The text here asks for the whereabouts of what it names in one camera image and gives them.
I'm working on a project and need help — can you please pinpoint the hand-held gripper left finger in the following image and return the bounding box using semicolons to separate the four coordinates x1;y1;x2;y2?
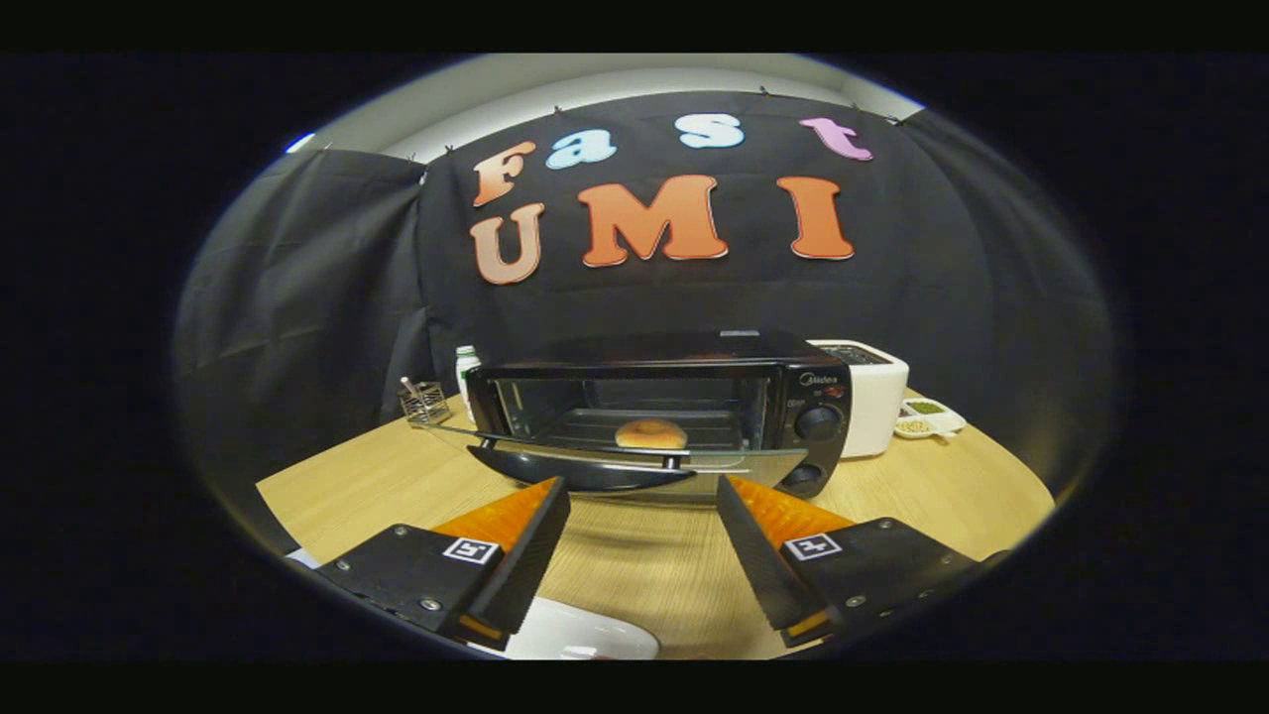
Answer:
315;476;572;653

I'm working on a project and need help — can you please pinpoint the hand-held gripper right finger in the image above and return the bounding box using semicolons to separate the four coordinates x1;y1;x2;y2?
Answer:
716;474;982;648

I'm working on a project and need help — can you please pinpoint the round bread bun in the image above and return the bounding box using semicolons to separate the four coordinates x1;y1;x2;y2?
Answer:
615;418;689;451

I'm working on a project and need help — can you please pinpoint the black toaster oven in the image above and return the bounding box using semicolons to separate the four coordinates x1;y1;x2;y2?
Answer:
426;330;854;502

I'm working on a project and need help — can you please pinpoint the white bread toaster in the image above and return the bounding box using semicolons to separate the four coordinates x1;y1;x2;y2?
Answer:
808;339;910;459

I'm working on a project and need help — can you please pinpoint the white plate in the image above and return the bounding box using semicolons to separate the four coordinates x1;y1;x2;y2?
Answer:
501;597;660;660

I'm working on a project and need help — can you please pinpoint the white bottle green label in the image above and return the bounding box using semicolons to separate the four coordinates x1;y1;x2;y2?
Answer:
455;345;482;422

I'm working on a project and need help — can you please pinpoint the white condiment dish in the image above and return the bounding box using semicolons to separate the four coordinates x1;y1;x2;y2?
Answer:
894;398;968;440

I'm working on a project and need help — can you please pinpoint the wire mesh holder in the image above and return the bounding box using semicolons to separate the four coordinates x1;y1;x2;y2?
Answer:
399;376;451;427

